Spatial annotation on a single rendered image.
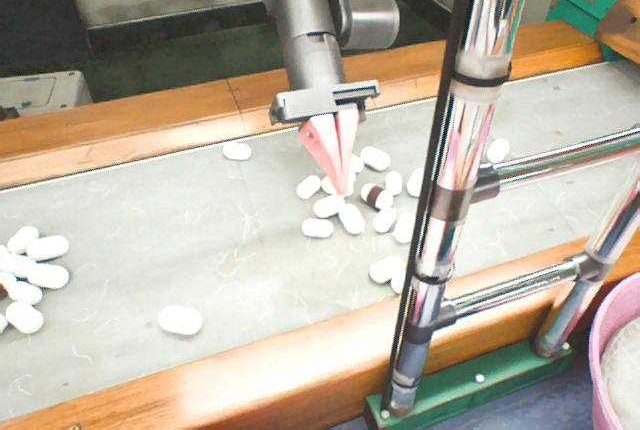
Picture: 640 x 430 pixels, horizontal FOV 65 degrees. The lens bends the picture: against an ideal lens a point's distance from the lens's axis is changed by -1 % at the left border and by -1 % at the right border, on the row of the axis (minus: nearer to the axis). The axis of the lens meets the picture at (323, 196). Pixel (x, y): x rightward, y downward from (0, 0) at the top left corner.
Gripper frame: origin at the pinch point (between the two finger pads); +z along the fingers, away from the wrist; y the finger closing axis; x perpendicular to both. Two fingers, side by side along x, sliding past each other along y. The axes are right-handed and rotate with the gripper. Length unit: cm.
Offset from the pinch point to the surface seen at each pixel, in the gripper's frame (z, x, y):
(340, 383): 16.1, -7.2, -5.8
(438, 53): -19.1, 19.6, 25.5
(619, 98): -6.0, 10.8, 46.9
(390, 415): 20.2, -5.7, -1.9
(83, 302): 5.6, 4.3, -25.7
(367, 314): 11.8, -5.1, -1.8
